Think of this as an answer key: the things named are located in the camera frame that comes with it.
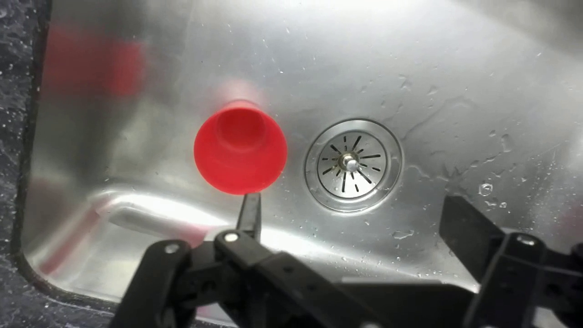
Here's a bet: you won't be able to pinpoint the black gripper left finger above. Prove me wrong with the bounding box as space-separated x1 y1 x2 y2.
108 191 392 328

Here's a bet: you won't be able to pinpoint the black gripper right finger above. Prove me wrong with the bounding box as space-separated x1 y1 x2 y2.
439 192 583 328

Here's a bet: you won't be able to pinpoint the red plastic cup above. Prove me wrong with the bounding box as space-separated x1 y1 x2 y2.
192 98 290 196

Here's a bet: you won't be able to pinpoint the round metal sink drain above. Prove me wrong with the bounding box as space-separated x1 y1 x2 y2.
303 116 407 214

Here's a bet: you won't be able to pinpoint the stainless steel sink basin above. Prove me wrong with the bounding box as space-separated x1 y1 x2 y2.
11 0 583 328

